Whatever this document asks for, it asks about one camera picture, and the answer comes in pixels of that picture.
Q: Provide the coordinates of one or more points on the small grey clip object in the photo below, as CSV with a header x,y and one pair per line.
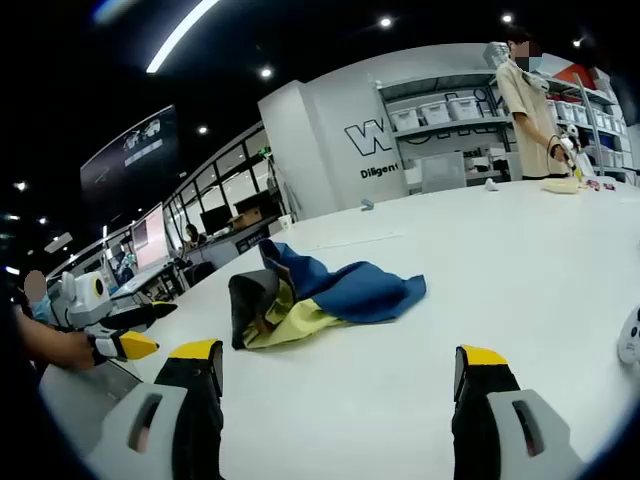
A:
x,y
367,205

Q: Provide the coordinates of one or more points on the cardboard box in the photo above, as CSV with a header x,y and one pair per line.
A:
x,y
246,219

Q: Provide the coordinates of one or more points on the cream cloth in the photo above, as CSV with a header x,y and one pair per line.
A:
x,y
562,186

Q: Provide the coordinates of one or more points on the grey metal shelving rack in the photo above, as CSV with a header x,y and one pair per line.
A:
x,y
450,132

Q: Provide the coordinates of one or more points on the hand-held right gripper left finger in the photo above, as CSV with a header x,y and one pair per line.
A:
x,y
195,425

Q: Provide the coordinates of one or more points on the white storage bin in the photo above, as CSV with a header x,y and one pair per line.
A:
x,y
405,117
462,107
434,113

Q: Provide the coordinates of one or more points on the small colourful objects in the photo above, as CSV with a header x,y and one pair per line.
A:
x,y
600,186

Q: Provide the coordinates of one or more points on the white handheld device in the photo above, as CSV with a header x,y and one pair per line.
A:
x,y
631,340

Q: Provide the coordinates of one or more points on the small white object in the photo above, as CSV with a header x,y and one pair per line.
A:
x,y
491,185

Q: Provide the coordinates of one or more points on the black computer monitor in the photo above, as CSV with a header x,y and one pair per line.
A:
x,y
216,220

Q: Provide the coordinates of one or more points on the dark wall display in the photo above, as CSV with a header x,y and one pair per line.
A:
x,y
130,150

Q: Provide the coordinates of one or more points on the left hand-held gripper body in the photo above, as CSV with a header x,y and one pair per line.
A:
x,y
82,302

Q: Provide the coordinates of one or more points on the shelving rack with bins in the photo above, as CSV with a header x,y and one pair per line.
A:
x,y
595,115

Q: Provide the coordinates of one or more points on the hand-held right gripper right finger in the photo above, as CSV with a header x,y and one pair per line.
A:
x,y
487,430

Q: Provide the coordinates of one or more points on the person's left hand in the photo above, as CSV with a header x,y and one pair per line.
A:
x,y
72,350

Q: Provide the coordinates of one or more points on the clear storage bin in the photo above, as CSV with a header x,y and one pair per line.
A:
x,y
495,54

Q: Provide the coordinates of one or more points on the large bright monitor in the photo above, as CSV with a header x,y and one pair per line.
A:
x,y
150,237

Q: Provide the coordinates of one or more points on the yellow blue grey garment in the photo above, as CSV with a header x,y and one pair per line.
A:
x,y
360,295

